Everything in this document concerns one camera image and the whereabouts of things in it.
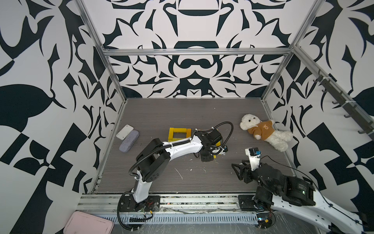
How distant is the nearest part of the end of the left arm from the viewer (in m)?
0.64

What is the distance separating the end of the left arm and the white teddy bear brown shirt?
0.36 m

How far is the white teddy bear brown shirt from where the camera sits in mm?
901
